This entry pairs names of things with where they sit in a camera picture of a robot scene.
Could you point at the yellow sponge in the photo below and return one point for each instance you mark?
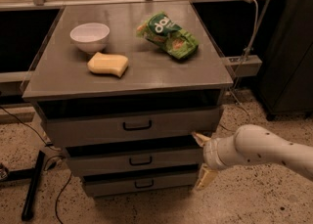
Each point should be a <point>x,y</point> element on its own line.
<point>108,64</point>

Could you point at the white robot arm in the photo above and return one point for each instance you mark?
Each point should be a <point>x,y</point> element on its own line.
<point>251,145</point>

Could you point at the grey drawer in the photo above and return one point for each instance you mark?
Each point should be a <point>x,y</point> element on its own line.
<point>135,126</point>
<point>133,155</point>
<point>140,184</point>

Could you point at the grey top drawer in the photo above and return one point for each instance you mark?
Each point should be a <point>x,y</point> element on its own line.
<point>135,126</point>

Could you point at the grey bottom drawer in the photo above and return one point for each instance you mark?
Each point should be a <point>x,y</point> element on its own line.
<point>140,184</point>

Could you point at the dark cabinet at right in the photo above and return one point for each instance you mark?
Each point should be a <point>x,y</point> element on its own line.
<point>285,82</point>

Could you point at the grey metal bracket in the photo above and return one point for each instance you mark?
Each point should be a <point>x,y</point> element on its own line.
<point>239,68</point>

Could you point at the white bowl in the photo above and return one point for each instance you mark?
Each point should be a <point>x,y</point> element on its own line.
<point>90,37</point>

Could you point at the green chip bag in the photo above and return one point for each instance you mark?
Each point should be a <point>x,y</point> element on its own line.
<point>170,37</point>

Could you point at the black floor stand bar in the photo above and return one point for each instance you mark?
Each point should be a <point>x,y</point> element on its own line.
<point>28,176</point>

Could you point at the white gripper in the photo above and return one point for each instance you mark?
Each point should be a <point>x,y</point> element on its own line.
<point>210,156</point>

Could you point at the grey drawer cabinet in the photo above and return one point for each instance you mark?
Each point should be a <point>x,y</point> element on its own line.
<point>62,86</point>

